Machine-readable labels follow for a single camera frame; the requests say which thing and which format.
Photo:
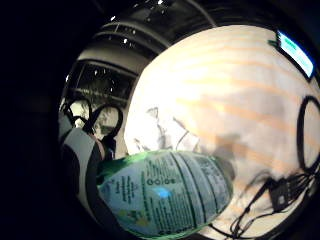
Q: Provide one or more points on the clear bottle with green label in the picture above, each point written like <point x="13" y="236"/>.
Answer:
<point x="166" y="196"/>

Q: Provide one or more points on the clear crumpled plastic bag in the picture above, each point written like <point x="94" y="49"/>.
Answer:
<point x="163" y="131"/>

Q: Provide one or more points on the small black hub box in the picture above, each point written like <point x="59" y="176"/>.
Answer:
<point x="279" y="195"/>

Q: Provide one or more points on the lit flat screen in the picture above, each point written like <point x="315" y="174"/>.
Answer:
<point x="296" y="53"/>

